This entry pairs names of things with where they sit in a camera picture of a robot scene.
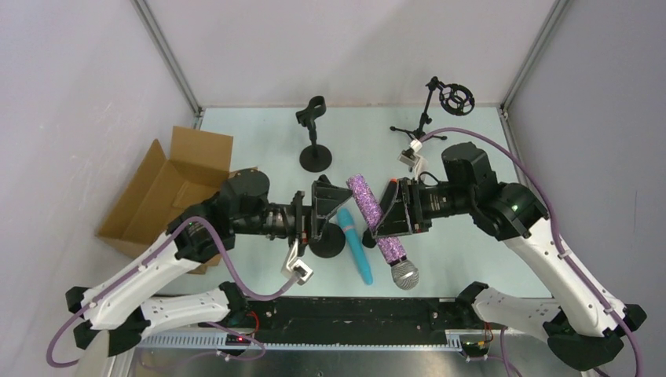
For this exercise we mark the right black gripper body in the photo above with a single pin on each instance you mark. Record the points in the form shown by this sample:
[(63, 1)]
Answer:
[(408, 206)]

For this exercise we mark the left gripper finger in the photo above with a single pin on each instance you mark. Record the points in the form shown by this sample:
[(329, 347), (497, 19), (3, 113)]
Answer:
[(327, 195), (321, 226)]

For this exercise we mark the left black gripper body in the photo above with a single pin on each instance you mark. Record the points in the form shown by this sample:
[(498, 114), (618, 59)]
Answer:
[(299, 217)]

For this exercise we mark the black round-base mic stand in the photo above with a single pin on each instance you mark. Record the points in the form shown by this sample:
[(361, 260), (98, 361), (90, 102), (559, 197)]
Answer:
[(331, 247)]

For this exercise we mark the teal blue microphone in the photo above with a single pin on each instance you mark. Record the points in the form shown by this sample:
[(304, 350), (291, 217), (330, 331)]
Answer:
[(347, 225)]

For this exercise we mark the purple glitter microphone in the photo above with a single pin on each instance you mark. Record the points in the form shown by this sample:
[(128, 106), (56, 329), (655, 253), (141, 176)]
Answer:
[(376, 213)]

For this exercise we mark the brown cardboard box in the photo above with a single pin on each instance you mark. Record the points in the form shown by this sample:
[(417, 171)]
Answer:
[(165, 185)]

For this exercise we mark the black orange-ring microphone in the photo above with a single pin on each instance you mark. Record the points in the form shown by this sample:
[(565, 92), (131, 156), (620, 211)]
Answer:
[(370, 239)]

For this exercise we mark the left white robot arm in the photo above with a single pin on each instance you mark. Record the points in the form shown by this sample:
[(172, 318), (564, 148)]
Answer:
[(128, 306)]

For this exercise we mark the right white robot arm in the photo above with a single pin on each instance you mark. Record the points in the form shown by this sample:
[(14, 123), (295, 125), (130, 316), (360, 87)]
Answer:
[(581, 322)]

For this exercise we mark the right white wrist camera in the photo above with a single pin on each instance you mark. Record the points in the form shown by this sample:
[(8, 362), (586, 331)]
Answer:
[(416, 163)]

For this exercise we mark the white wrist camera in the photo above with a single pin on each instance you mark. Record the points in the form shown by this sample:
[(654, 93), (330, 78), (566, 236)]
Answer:
[(294, 267), (416, 163)]

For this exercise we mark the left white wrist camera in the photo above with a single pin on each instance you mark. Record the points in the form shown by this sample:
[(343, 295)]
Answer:
[(294, 267)]

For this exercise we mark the black tripod shock-mount stand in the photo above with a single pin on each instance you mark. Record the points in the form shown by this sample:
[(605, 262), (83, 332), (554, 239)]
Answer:
[(455, 99)]

